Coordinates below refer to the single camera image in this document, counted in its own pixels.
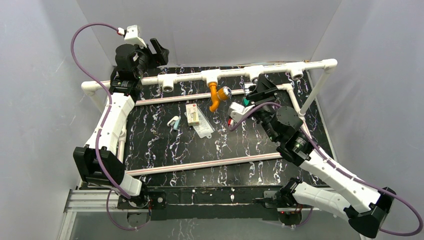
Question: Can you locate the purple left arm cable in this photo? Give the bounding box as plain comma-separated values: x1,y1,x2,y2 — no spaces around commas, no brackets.
70,22,152,231

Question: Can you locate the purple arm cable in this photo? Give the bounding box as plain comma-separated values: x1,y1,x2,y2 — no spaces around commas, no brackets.
70,22,152,231
227,101,424,237

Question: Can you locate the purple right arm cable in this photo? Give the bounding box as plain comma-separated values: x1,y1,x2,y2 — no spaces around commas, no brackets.
227,101,424,237

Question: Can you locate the clear plastic instruction bag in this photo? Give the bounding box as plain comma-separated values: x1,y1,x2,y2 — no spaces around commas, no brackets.
191,108,215,139

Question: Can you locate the orange plastic faucet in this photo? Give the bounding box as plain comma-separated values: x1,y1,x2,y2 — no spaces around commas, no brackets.
208,82,233,112

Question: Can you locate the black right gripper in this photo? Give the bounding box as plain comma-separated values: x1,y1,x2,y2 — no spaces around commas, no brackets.
242,73,279,143

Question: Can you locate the white blue tape roll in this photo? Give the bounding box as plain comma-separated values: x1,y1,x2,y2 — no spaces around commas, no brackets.
166,115,181,131

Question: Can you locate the white pvc pipe frame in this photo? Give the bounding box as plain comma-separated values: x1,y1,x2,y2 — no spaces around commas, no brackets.
81,58,338,176

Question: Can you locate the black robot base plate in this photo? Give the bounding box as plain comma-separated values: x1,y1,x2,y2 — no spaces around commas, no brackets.
145,186,304,226

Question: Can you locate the chrome metal faucet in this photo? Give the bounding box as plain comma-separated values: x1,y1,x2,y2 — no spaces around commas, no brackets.
243,82,256,96

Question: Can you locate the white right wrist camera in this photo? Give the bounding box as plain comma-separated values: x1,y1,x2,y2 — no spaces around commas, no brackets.
227,102,255,123

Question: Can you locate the green tape roll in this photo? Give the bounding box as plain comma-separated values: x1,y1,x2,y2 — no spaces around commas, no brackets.
242,97,250,107

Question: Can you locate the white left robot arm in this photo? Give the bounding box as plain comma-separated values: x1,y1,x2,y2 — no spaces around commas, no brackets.
73,38,169,208

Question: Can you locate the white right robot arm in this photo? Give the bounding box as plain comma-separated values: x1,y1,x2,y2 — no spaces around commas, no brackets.
246,74,396,238

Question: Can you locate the small white red box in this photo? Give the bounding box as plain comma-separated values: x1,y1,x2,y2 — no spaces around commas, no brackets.
185,103,200,126

